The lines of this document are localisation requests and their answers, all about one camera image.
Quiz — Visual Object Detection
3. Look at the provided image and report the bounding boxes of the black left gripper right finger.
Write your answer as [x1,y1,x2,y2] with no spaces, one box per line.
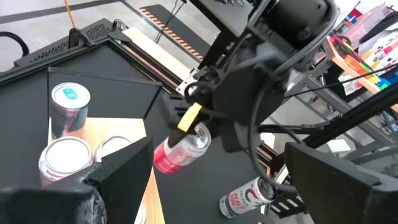
[284,141,398,224]

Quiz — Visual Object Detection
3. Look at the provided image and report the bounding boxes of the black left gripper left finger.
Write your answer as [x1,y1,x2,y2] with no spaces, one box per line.
[0,136,155,224]

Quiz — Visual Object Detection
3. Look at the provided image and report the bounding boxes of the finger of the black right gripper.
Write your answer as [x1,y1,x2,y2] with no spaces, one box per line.
[167,126,195,149]

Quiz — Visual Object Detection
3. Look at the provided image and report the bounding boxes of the silver pink can silver lid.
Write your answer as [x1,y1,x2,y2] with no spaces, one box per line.
[38,136,94,187]
[94,136,133,162]
[152,121,212,175]

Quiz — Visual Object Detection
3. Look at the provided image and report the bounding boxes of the silver Celsius can black lid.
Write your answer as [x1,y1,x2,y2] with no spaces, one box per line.
[218,176,278,219]

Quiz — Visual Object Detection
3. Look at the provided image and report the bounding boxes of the slim can teal logo lid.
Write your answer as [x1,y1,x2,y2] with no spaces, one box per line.
[50,82,91,139]

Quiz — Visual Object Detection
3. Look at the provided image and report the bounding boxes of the white paper sheet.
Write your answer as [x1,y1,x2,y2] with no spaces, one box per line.
[326,138,353,154]

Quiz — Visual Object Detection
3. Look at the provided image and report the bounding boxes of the silver metal bar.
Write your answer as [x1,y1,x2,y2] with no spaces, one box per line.
[273,164,290,185]

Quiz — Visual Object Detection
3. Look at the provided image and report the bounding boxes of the black stand beam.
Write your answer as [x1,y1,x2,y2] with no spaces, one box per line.
[303,88,398,149]

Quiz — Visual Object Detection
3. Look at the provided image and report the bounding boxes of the wooden board colourful blocks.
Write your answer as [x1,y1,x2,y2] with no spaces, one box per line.
[322,6,398,113]

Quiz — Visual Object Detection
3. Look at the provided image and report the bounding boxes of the yellow cable tag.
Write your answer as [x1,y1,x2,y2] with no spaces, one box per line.
[177,102,203,133]

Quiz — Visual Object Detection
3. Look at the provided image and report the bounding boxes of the silver metal bracket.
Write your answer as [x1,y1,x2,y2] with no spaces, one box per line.
[175,67,200,96]

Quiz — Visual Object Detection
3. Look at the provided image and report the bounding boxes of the black aluminium table frame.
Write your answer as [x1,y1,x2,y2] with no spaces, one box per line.
[0,29,203,97]

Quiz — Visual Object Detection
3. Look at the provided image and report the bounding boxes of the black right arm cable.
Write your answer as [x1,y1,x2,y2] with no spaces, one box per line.
[247,77,299,194]

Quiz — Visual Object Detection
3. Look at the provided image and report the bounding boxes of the grey metal cart frame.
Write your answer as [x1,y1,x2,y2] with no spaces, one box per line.
[284,58,398,166]

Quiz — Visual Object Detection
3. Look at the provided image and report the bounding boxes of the thin black cable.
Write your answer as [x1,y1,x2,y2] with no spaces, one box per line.
[284,63,398,99]

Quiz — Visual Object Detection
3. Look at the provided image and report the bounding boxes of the black frame bracket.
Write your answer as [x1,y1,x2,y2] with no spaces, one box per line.
[67,27,96,47]

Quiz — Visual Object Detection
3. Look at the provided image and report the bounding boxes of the yellow extension cable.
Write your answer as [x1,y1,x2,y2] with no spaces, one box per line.
[63,0,77,29]

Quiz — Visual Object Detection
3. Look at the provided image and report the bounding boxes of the coiled black cable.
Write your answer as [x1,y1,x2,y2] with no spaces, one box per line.
[0,30,31,58]

